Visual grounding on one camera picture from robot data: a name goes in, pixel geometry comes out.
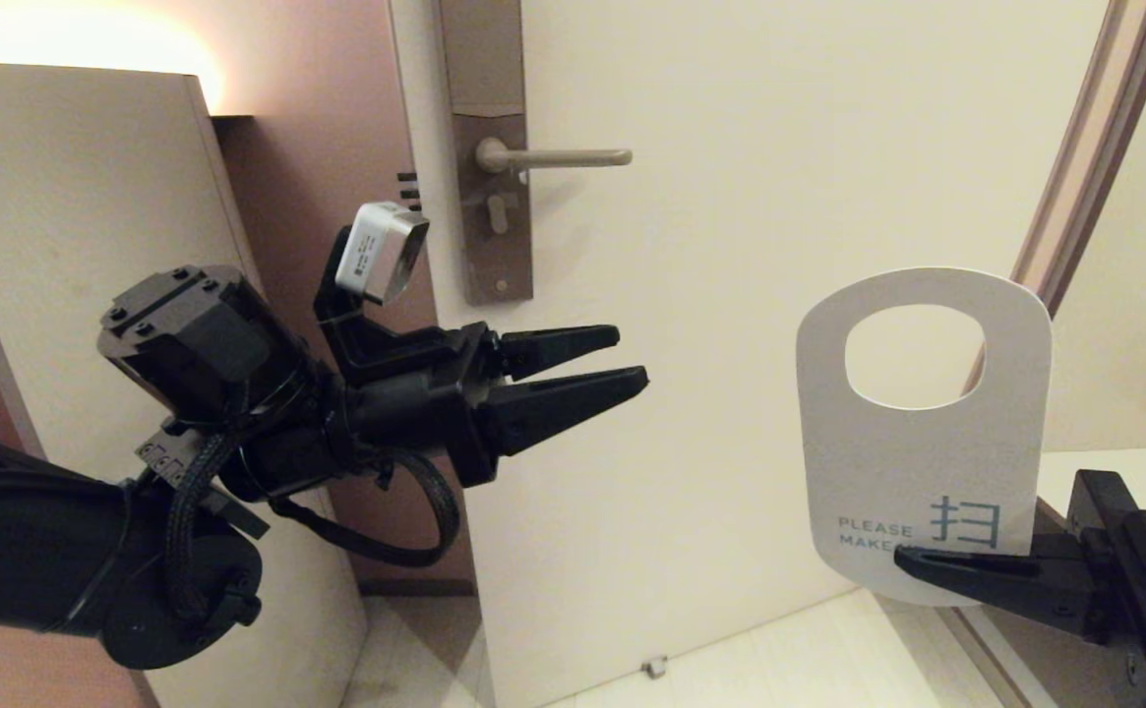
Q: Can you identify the blue do-not-disturb door hanger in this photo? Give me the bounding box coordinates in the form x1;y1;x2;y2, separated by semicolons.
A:
795;266;1055;609

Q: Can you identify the white door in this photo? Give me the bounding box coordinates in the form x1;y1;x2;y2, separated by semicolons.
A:
389;0;1116;708

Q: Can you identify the brown door lock plate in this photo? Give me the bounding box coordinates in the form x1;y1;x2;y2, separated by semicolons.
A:
438;0;535;307

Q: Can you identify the dark baseboard strip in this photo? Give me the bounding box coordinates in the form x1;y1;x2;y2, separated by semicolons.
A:
357;579;479;599

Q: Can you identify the beige cabinet panel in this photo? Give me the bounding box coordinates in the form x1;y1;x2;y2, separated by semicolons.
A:
0;62;370;708

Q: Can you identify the brown leather chair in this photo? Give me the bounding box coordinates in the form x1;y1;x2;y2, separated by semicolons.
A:
0;619;155;708

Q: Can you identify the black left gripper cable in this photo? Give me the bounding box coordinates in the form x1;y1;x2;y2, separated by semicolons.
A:
268;447;462;568

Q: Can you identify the metal door handle lever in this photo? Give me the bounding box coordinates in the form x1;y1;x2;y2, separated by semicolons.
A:
475;137;634;178

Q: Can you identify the brown door frame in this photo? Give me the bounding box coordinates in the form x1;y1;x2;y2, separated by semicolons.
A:
961;0;1146;394

